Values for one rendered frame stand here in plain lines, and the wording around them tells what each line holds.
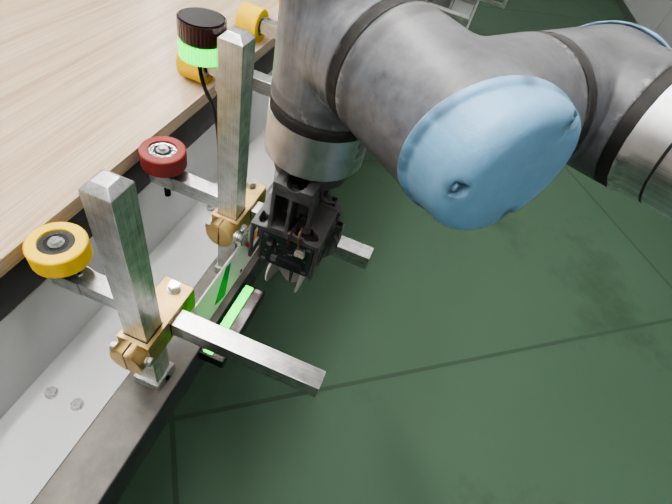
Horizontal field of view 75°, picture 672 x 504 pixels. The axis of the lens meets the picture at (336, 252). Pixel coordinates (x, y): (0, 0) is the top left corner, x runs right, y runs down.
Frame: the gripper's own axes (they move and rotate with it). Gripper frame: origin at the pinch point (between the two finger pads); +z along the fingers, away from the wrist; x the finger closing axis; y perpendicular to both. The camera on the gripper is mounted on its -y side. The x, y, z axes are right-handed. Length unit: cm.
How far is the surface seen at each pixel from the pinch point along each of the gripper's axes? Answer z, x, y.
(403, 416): 98, 41, -34
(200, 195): 13.6, -24.0, -18.3
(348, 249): 12.1, 4.9, -17.9
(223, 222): 11.2, -16.3, -12.4
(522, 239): 98, 81, -147
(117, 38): 8, -62, -49
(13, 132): 8, -54, -11
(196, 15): -19.7, -22.0, -15.7
